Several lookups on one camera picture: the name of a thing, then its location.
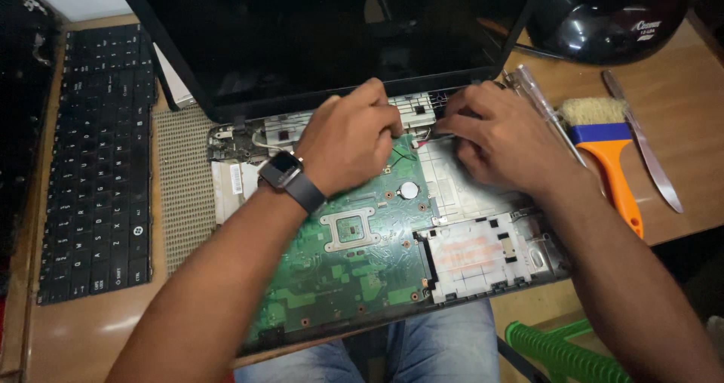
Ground person's left hand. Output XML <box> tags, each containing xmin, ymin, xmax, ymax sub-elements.
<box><xmin>297</xmin><ymin>77</ymin><xmax>406</xmax><ymax>197</ymax></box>

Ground person's right hand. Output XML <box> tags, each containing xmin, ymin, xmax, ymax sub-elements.
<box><xmin>435</xmin><ymin>81</ymin><xmax>590</xmax><ymax>198</ymax></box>

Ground black smartwatch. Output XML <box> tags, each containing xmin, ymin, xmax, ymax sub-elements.
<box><xmin>257</xmin><ymin>150</ymin><xmax>328</xmax><ymax>215</ymax></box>

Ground black disassembled laptop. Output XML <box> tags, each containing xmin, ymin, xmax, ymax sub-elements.
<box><xmin>110</xmin><ymin>0</ymin><xmax>573</xmax><ymax>359</ymax></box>

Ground glossy black lamp base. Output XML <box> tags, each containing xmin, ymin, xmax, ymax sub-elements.
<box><xmin>525</xmin><ymin>0</ymin><xmax>691</xmax><ymax>66</ymax></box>

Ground silver laptop drive with label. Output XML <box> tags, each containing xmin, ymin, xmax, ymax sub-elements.
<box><xmin>210</xmin><ymin>160</ymin><xmax>264</xmax><ymax>226</ymax></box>

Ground green laptop motherboard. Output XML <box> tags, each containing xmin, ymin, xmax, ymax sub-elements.
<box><xmin>243</xmin><ymin>134</ymin><xmax>440</xmax><ymax>345</ymax></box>

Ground flat metal pry tool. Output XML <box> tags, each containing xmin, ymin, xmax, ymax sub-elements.
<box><xmin>601</xmin><ymin>69</ymin><xmax>684</xmax><ymax>214</ymax></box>

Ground beige mesh mat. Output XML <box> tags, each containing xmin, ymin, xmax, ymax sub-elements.
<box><xmin>152</xmin><ymin>106</ymin><xmax>219</xmax><ymax>277</ymax></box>

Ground person's blue jeans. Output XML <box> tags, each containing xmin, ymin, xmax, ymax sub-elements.
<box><xmin>234</xmin><ymin>298</ymin><xmax>502</xmax><ymax>383</ymax></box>

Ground green plastic stool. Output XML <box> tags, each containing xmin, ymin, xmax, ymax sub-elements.
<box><xmin>505</xmin><ymin>317</ymin><xmax>635</xmax><ymax>383</ymax></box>

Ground black detached laptop keyboard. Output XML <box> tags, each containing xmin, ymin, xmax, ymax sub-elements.
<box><xmin>36</xmin><ymin>23</ymin><xmax>157</xmax><ymax>307</ymax></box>

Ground black laptop cover panel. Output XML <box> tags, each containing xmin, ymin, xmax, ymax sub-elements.
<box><xmin>0</xmin><ymin>0</ymin><xmax>61</xmax><ymax>293</ymax></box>

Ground thin red black wire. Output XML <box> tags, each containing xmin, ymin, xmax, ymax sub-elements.
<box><xmin>413</xmin><ymin>133</ymin><xmax>457</xmax><ymax>148</ymax></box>

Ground clear handle screwdriver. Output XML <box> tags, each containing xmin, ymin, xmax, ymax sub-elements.
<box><xmin>503</xmin><ymin>64</ymin><xmax>589</xmax><ymax>168</ymax></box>

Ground orange handle paint brush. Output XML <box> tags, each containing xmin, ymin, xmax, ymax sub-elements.
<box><xmin>558</xmin><ymin>97</ymin><xmax>646</xmax><ymax>240</ymax></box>

